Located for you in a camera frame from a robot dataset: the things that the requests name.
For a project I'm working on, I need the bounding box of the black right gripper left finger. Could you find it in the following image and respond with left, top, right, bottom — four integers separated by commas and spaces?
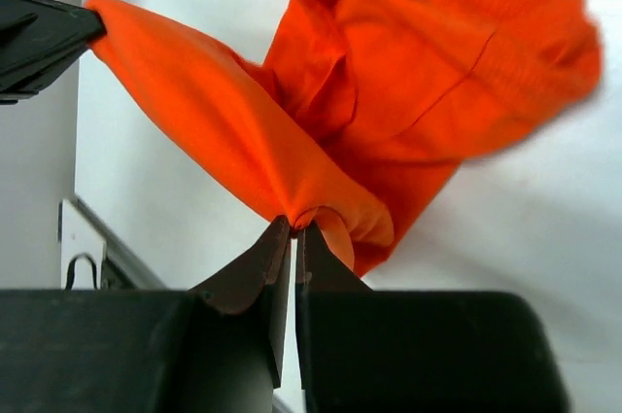
1, 217, 291, 412

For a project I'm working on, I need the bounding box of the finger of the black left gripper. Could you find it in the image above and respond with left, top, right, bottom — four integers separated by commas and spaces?
1, 0, 105, 102

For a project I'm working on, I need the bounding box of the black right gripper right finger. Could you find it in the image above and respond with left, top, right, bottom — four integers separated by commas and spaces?
295, 225, 570, 412

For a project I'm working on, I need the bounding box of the orange t-shirt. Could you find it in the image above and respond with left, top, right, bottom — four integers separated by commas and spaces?
86, 0, 602, 275

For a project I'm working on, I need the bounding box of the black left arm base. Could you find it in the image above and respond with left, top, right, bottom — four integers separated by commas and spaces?
58, 198, 132, 291

